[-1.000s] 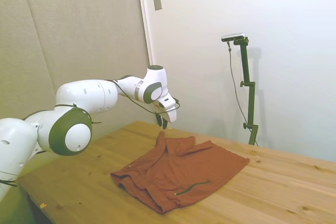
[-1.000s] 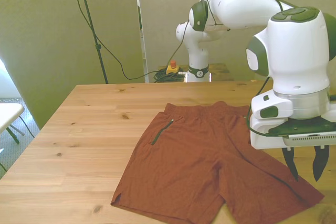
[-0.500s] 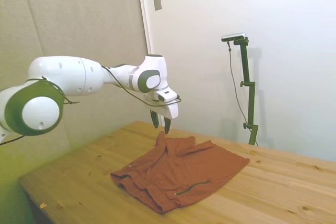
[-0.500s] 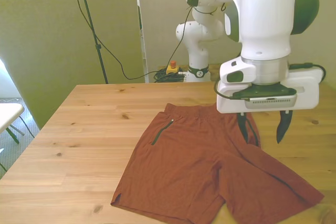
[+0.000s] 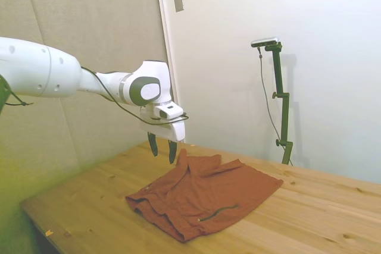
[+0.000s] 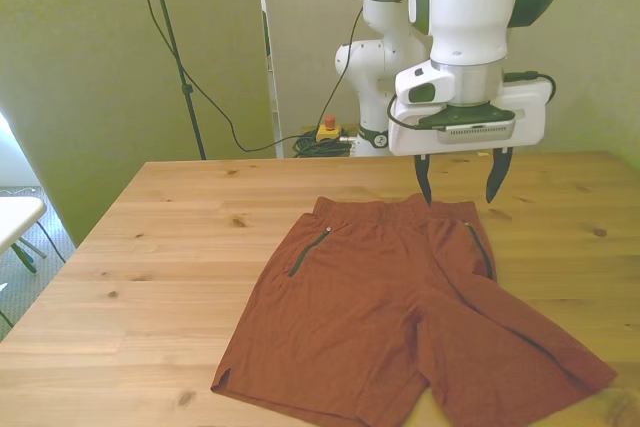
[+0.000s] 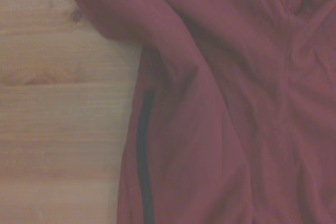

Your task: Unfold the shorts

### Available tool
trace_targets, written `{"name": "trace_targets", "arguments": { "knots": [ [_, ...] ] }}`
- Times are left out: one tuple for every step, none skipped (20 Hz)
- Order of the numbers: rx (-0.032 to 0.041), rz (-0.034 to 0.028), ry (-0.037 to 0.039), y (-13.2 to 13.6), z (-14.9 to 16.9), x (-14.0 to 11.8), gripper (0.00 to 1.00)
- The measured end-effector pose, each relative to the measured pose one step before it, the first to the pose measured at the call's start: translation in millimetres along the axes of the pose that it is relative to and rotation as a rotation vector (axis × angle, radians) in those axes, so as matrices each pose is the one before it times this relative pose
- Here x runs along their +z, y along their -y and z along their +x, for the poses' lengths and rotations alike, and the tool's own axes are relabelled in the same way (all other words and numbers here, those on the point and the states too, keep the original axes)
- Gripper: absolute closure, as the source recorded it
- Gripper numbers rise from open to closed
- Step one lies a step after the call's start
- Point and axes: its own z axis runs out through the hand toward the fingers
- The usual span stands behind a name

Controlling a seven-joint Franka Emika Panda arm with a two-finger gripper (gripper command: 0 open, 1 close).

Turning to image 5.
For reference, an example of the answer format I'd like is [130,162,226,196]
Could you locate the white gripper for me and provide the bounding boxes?
[139,105,186,165]

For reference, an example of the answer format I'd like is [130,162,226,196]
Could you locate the rust red shorts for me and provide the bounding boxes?
[124,148,284,243]

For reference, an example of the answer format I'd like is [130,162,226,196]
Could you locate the blurred green stand pole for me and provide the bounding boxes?
[0,74,12,115]

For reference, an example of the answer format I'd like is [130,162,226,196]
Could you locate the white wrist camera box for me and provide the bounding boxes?
[154,102,185,120]

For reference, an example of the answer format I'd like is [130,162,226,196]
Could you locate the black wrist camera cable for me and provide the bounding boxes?
[80,66,191,127]

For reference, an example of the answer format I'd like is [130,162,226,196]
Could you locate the white vertical wall trim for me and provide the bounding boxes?
[154,0,180,106]

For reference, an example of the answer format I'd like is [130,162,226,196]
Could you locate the dark green camera stand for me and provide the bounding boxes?
[264,42,294,165]

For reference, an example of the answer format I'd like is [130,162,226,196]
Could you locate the grey camera on stand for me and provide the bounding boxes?
[251,36,280,49]

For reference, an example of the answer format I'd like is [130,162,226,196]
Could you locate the black cord with tie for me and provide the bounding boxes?
[1,83,35,108]

